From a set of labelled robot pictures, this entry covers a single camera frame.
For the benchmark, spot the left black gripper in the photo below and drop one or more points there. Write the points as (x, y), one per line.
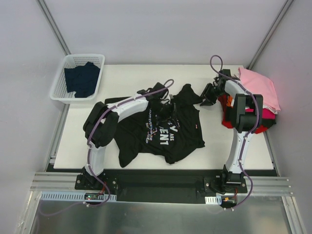
(169, 111)

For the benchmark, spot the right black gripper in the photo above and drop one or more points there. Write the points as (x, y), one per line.
(210, 93)

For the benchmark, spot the red t shirt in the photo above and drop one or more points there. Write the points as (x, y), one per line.
(223, 100)

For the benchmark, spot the pink t shirt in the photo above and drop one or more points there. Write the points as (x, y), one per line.
(259, 84)

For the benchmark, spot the magenta t shirt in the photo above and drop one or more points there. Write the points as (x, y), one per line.
(266, 113)

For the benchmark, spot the white plastic laundry basket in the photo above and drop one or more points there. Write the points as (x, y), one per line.
(58, 90)

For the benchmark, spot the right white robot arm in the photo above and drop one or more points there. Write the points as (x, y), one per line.
(245, 118)

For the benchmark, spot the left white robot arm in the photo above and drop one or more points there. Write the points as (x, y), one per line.
(101, 124)

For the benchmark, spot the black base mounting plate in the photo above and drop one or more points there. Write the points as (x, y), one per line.
(160, 186)

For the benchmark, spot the navy blue t shirt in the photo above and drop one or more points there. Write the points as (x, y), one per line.
(82, 79)

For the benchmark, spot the right white cable duct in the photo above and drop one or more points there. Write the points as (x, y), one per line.
(213, 200)

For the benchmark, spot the white cable duct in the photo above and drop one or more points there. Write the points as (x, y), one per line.
(77, 196)
(213, 200)

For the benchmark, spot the aluminium frame rail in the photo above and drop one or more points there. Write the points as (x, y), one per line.
(60, 181)

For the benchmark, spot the left white cable duct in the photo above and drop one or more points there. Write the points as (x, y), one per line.
(77, 196)

